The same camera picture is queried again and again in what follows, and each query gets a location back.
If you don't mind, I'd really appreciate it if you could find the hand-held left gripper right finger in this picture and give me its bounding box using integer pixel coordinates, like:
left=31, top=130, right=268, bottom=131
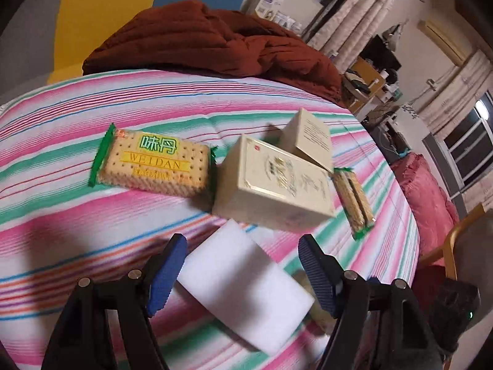
left=298, top=234, right=443, bottom=370

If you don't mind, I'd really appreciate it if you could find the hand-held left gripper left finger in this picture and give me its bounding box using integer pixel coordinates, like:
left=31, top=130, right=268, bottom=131
left=40, top=233, right=188, bottom=370

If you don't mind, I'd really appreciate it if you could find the white sponge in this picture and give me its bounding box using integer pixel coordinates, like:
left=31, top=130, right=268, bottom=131
left=176, top=219, right=314, bottom=356

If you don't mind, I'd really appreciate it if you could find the small green cracker packet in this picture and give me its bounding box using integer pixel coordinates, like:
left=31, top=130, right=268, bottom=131
left=330, top=166, right=376, bottom=241

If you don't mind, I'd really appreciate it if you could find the large cream box gold print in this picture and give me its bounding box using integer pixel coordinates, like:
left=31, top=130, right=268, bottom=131
left=212, top=134, right=336, bottom=232

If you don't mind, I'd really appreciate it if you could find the large green cracker packet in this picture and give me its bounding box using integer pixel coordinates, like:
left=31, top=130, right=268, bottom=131
left=88, top=123, right=218, bottom=201

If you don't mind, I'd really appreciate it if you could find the cream box with text panel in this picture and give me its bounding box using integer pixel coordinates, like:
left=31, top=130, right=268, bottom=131
left=278, top=107, right=334, bottom=174

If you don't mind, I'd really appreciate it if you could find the pale yellow pad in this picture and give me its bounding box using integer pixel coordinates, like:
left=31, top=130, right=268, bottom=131
left=293, top=270, right=334, bottom=334

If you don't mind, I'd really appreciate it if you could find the wooden chair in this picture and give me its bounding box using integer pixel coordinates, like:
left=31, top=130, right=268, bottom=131
left=418, top=203, right=488, bottom=282

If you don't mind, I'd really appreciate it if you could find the pink quilt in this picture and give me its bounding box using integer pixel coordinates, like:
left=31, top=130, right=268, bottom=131
left=389, top=152, right=461, bottom=247

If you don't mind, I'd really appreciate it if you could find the striped bed sheet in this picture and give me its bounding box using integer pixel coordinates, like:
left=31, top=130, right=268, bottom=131
left=0, top=68, right=420, bottom=370

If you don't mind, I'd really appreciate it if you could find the white framed window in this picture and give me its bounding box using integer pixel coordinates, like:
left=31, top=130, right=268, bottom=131
left=423, top=92, right=493, bottom=209

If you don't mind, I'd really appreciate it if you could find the wooden desk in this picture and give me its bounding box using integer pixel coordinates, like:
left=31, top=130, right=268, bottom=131
left=342, top=56, right=405, bottom=124

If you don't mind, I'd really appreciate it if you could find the patterned beige curtain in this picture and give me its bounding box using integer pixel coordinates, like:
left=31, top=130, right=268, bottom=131
left=304, top=0, right=413, bottom=58
left=416, top=50, right=493, bottom=135

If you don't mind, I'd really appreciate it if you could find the dark monitor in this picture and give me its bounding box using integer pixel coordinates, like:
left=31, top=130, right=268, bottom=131
left=362, top=35, right=402, bottom=75

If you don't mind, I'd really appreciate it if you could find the rust red blanket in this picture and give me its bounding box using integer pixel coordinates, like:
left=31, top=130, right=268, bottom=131
left=82, top=0, right=347, bottom=105

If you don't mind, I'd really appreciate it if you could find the row of small bottles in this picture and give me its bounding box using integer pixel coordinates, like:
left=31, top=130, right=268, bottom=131
left=273, top=11, right=304, bottom=36

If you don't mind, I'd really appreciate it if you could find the grey yellow blue headboard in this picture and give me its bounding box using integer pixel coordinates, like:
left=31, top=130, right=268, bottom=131
left=0, top=0, right=255, bottom=99

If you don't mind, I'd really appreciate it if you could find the white carton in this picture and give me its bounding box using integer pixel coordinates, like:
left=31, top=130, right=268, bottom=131
left=246, top=0, right=282, bottom=20

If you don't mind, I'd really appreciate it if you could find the wall air conditioner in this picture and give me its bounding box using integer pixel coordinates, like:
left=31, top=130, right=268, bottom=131
left=418, top=19, right=474, bottom=62

